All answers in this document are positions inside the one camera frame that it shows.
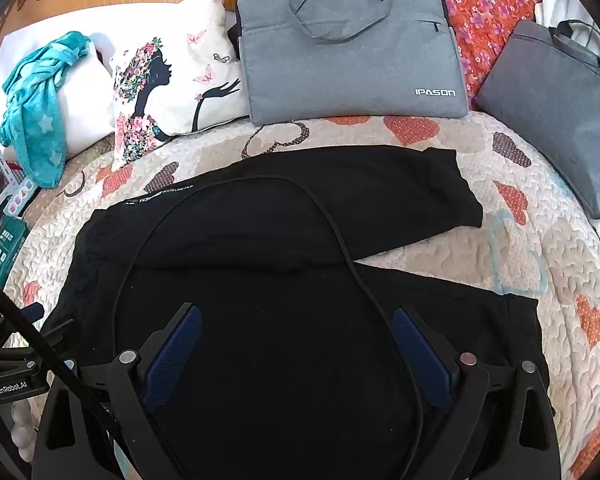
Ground red floral blanket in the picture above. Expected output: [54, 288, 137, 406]
[295, 0, 546, 111]

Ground braided black cable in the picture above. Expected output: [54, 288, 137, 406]
[0, 274, 116, 436]

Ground white butterfly print pillow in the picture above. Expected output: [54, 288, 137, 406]
[109, 0, 251, 172]

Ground teal star-print cloth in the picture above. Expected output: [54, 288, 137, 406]
[0, 31, 92, 188]

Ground plain white pillow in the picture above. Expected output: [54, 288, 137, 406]
[0, 2, 196, 158]

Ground black pants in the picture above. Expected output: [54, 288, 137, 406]
[45, 145, 551, 480]

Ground white turned bedpost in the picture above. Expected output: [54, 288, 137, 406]
[0, 400, 37, 466]

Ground green box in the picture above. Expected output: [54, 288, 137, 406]
[0, 215, 31, 326]

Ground dark grey bag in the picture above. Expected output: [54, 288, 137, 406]
[472, 19, 600, 218]

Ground light grey laptop bag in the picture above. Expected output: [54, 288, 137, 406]
[235, 0, 470, 126]

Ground heart-patterned quilt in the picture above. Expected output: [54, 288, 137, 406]
[2, 110, 600, 480]

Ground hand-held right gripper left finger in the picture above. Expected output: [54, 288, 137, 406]
[32, 302, 203, 480]

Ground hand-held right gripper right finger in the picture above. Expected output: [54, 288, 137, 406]
[390, 305, 563, 480]

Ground white box with pink shapes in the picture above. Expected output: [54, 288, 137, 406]
[7, 176, 42, 218]

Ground white cloth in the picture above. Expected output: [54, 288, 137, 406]
[535, 0, 600, 56]

